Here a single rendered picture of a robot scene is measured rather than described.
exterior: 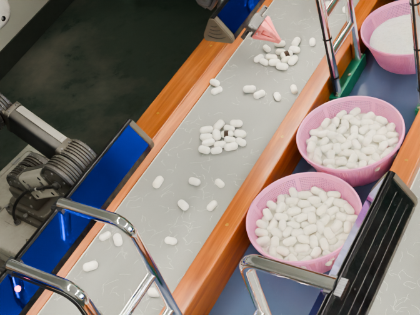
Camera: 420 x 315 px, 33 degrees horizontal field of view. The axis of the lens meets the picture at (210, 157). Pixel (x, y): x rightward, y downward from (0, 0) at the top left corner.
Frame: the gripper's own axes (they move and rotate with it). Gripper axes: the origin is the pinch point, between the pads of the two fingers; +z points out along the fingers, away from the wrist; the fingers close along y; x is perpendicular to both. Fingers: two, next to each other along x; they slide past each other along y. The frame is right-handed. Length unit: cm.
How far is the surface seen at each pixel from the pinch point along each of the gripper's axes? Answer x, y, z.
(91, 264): 14, -81, -4
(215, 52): 18.5, -1.7, -12.9
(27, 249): -23, -100, -15
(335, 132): -8.6, -22.0, 26.0
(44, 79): 179, 48, -85
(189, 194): 8, -53, 5
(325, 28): -21.5, -7.4, 7.8
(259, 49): 13.1, 4.7, -2.8
